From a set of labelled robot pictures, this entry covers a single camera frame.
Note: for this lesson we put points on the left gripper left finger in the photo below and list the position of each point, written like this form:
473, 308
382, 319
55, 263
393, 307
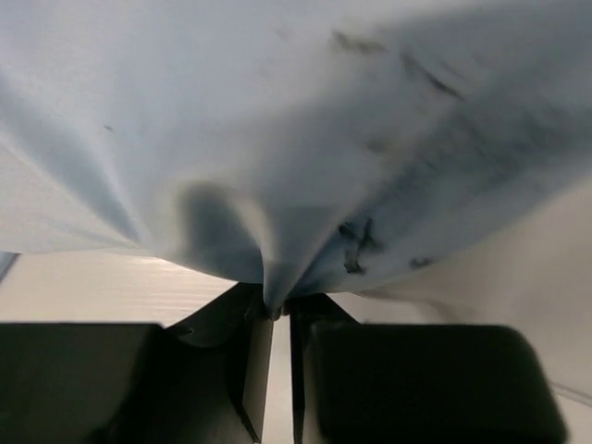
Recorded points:
226, 381

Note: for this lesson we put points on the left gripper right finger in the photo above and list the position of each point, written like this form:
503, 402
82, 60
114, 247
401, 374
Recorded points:
306, 315

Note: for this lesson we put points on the light blue pillowcase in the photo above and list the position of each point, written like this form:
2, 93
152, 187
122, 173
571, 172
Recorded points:
301, 145

